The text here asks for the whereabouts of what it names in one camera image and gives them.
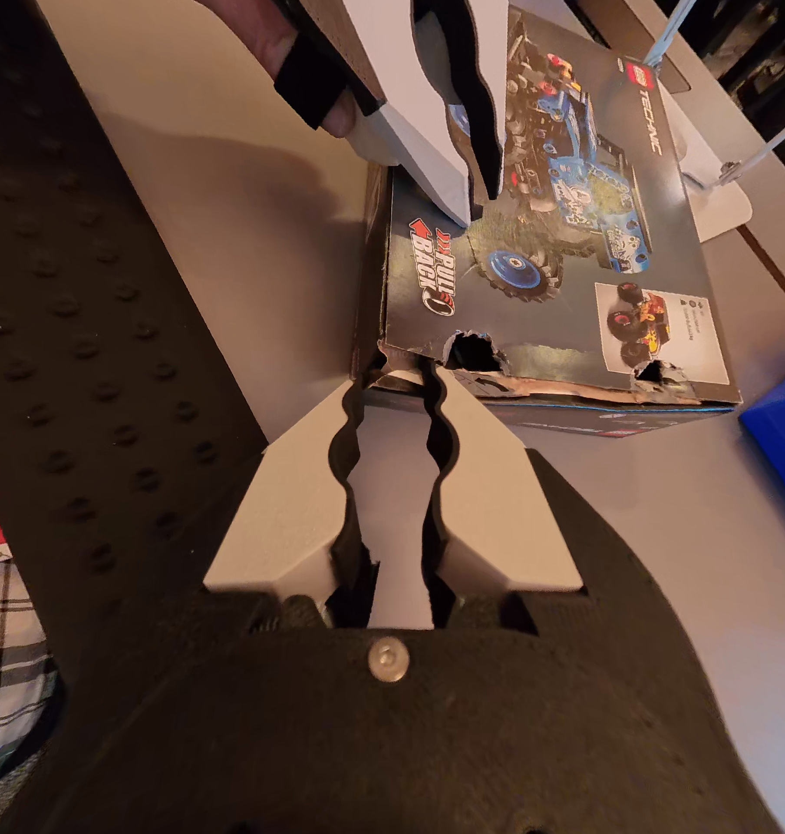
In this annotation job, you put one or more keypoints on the black dotted mat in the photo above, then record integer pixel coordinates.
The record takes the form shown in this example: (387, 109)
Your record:
(106, 326)

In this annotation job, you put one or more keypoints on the person's plaid clothing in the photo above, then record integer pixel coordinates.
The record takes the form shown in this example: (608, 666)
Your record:
(8, 651)

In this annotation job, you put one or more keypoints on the grey desk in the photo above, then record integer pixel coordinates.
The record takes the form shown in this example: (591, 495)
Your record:
(627, 521)

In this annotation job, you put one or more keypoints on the dark toy truck box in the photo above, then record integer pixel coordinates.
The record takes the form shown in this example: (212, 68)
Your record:
(562, 326)

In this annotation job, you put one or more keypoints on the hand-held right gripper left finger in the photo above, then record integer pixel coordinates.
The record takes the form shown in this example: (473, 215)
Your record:
(288, 521)

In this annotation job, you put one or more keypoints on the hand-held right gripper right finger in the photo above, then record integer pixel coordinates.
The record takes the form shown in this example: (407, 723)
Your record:
(503, 521)

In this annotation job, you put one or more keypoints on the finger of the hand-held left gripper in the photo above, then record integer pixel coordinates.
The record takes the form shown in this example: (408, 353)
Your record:
(405, 130)
(497, 52)

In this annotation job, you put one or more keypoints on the blue storage bin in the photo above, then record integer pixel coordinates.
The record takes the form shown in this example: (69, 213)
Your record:
(780, 443)

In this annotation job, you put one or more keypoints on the white sign stand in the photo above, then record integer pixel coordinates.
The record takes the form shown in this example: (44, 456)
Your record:
(724, 208)

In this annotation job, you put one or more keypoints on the person's left hand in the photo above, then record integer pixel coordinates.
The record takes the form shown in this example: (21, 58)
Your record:
(256, 32)

